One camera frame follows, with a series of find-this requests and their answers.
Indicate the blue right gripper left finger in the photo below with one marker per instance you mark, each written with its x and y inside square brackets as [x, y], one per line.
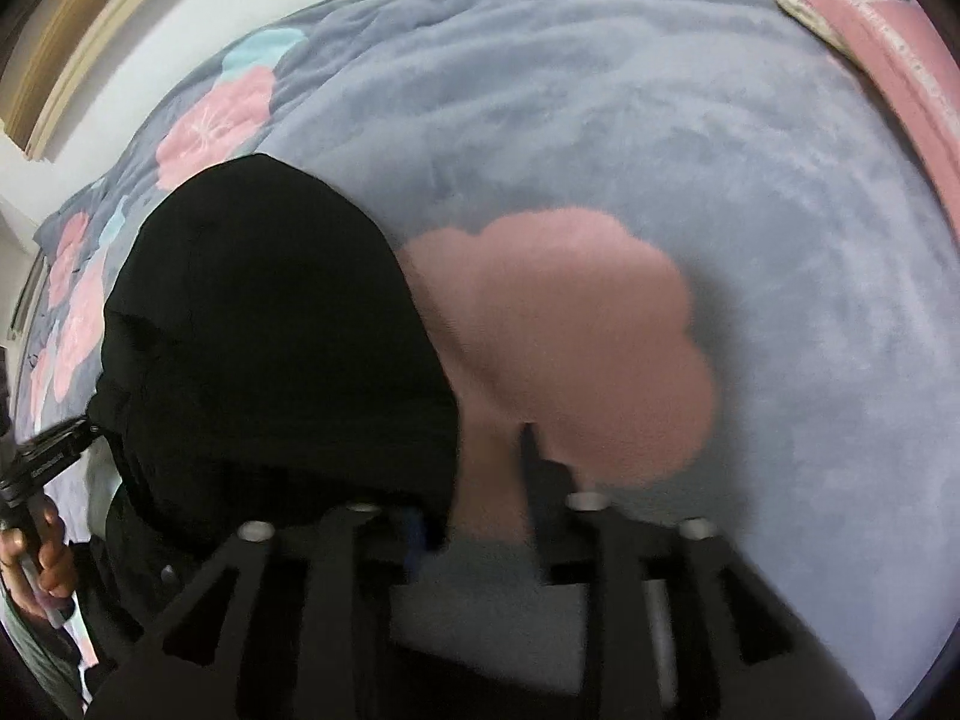
[414, 545]

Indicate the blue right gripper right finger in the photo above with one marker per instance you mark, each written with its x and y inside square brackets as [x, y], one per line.
[547, 484]

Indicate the black hooded jacket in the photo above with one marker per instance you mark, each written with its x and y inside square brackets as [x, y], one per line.
[263, 359]

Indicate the left hand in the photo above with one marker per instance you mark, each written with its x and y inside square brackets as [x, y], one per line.
[38, 571]

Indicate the grey floral quilt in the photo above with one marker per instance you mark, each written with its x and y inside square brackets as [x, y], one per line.
[687, 240]

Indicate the wooden slatted headboard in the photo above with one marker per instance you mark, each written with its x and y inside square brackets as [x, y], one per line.
[49, 47]

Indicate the pink pillow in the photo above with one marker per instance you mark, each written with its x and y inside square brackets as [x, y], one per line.
[896, 45]

